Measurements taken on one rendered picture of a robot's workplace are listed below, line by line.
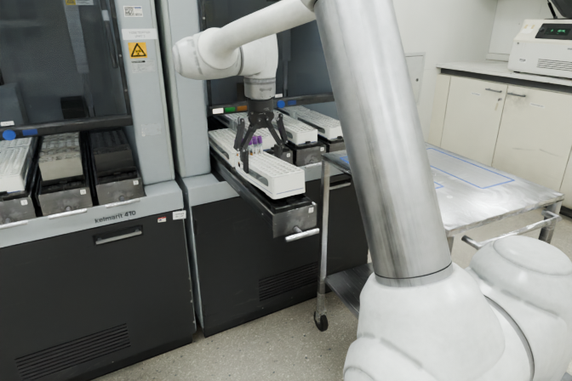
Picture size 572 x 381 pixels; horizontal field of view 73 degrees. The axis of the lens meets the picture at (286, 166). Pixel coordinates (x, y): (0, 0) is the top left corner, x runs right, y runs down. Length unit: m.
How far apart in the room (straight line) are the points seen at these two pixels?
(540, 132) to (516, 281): 2.61
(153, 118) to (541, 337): 1.17
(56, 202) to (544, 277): 1.21
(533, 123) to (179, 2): 2.55
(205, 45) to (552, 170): 2.66
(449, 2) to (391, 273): 3.30
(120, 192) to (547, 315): 1.14
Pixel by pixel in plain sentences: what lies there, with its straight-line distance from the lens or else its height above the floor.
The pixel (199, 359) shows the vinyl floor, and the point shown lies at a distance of 1.77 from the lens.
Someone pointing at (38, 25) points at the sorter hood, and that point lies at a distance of 1.31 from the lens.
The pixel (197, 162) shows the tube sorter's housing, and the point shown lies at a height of 0.79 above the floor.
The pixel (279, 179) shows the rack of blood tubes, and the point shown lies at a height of 0.89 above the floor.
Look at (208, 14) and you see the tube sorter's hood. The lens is 1.37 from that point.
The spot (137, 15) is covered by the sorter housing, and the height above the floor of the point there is 1.29.
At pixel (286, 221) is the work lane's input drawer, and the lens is 1.05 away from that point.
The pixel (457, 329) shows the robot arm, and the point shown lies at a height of 0.96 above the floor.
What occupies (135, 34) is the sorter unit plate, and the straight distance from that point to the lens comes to 1.33.
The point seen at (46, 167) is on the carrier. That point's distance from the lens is 1.38.
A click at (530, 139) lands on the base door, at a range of 3.24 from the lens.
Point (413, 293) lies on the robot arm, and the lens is 0.50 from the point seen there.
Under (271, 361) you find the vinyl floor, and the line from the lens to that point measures 1.73.
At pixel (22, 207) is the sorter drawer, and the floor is 0.78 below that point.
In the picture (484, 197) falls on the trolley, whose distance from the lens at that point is 1.21.
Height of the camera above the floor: 1.29
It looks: 21 degrees down
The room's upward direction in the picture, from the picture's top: straight up
